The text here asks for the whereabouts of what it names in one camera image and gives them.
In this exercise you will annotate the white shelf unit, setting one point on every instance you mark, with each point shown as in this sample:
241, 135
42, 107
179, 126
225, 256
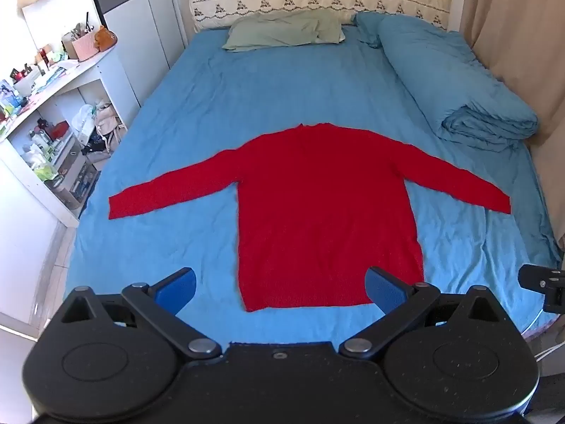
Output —
57, 92

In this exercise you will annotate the orange plush toy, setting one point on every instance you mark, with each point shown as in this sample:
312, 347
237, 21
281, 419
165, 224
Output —
105, 37

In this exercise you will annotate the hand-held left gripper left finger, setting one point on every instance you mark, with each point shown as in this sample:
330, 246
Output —
182, 289

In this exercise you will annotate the white plastic bag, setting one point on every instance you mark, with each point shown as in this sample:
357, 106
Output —
83, 117

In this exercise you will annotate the pink pen holder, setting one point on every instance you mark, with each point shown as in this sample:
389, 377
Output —
84, 46

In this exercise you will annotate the green pillow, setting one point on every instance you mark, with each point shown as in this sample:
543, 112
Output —
282, 31

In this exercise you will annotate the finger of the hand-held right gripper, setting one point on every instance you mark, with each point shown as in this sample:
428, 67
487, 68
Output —
536, 278

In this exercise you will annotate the white and grey wardrobe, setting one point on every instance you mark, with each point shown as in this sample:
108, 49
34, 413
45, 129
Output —
137, 26

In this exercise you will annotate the beige cloth bag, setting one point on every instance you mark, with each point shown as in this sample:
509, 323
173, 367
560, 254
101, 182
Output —
107, 119

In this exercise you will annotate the red knit sweater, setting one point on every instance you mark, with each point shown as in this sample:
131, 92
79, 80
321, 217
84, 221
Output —
326, 212

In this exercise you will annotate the clear storage drawer box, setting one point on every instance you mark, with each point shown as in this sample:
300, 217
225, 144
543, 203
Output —
73, 176

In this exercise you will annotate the blue bed sheet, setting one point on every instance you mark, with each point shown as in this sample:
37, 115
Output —
247, 97

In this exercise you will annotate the rolled blue duvet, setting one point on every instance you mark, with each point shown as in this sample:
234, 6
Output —
441, 79

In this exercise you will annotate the red box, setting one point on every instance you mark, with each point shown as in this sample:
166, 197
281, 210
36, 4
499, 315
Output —
59, 129

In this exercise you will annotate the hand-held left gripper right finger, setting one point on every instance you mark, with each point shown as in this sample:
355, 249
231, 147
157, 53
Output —
383, 289

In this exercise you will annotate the beige curtain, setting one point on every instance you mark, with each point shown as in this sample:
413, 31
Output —
516, 35

